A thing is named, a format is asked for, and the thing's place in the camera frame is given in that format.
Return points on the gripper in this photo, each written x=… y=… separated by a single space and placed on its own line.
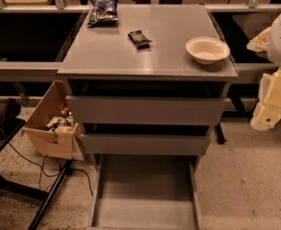
x=268 y=111

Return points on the black stand leg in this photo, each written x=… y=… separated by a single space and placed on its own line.
x=220 y=137

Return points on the grey top drawer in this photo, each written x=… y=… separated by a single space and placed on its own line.
x=145 y=111

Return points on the dark chocolate rxbar wrapper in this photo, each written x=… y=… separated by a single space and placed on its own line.
x=138 y=39

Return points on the grey drawer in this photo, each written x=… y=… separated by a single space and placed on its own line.
x=145 y=111
x=145 y=144
x=145 y=192

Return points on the cardboard box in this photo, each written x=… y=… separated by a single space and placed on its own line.
x=46 y=142

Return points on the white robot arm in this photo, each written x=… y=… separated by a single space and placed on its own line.
x=274 y=43

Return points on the grey middle drawer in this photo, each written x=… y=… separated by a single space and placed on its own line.
x=145 y=144

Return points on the white paper bowl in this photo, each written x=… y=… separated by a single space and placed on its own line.
x=207 y=50

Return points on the grey drawer cabinet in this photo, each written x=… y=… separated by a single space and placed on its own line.
x=103 y=61

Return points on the snack items in box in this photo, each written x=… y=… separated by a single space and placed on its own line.
x=63 y=122

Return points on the grey bottom drawer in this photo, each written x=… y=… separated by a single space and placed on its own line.
x=145 y=192

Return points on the blue chip bag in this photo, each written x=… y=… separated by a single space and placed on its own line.
x=102 y=11

